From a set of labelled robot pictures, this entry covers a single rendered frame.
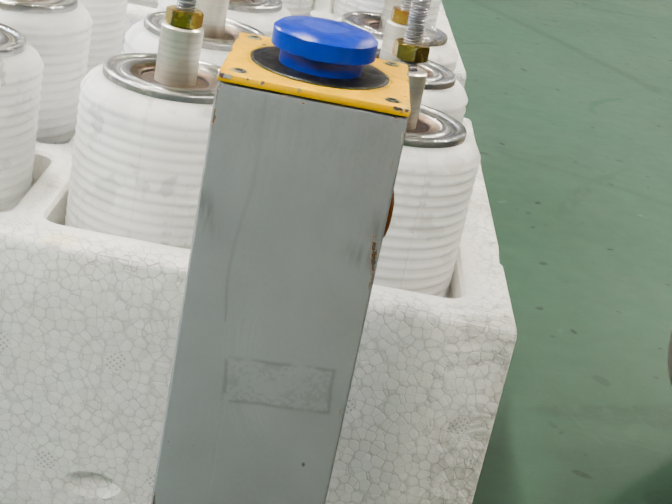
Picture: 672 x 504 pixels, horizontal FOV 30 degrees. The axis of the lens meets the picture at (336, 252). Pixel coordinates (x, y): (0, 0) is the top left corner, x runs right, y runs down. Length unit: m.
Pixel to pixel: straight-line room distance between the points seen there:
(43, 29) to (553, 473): 0.44
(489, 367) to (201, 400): 0.19
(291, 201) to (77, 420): 0.24
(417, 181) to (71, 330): 0.19
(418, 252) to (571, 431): 0.33
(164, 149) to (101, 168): 0.04
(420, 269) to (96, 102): 0.19
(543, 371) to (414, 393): 0.39
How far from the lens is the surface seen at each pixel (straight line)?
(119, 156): 0.64
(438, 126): 0.67
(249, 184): 0.46
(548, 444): 0.92
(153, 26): 0.76
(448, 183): 0.64
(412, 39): 0.65
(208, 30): 0.77
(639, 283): 1.26
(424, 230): 0.64
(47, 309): 0.64
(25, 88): 0.67
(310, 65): 0.47
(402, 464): 0.66
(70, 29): 0.77
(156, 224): 0.64
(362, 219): 0.46
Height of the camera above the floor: 0.43
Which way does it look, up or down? 22 degrees down
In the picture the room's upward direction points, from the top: 11 degrees clockwise
